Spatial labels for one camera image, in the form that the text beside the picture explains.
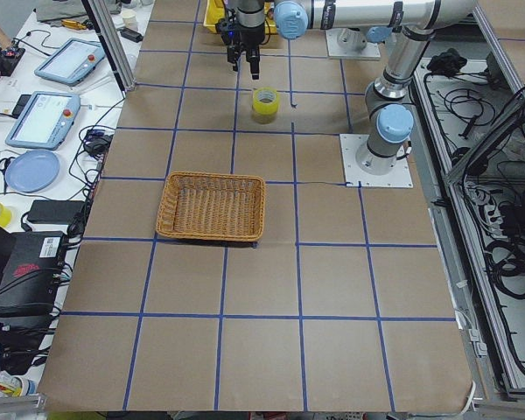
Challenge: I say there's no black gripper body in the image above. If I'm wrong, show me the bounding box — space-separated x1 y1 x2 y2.
226 22 263 61

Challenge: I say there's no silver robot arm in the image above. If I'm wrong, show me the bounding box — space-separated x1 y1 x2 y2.
273 1 476 175
337 26 393 51

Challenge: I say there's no yellow woven basket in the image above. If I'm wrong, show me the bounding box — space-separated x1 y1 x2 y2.
203 0 277 35

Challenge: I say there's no brown wicker basket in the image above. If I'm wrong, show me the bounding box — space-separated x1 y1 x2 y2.
156 171 266 242

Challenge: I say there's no upper blue teach pendant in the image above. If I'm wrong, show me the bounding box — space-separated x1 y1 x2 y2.
34 38 106 87

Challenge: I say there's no blue teach pendant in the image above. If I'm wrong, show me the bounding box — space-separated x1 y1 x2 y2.
34 38 106 87
5 91 81 151

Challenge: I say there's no lower blue teach pendant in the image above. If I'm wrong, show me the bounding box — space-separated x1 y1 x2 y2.
5 91 81 151

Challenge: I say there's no black power adapter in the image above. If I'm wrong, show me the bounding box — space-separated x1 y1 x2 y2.
26 199 84 224

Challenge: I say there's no blue plastic plate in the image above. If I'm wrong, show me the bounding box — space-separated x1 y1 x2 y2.
4 150 60 193

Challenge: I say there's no black computer box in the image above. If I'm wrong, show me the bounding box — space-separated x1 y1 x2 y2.
0 231 68 318

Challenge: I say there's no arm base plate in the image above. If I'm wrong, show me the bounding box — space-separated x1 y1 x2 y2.
325 28 381 61
339 134 413 188

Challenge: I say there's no aluminium frame post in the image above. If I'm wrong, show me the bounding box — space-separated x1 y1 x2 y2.
82 0 136 92

